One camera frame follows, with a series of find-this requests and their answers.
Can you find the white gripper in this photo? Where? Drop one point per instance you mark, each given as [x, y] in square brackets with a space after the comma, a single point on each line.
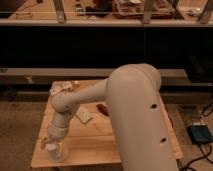
[56, 132]

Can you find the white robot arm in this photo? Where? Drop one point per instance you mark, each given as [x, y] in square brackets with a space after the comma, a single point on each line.
[131, 93]

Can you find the white flat sponge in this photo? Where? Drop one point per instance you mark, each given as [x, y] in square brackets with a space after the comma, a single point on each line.
[83, 115]

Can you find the brown red chili toy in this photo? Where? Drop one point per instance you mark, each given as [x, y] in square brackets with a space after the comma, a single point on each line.
[102, 109]

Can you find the black power adapter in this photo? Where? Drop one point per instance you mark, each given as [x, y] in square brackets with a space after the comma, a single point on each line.
[200, 134]

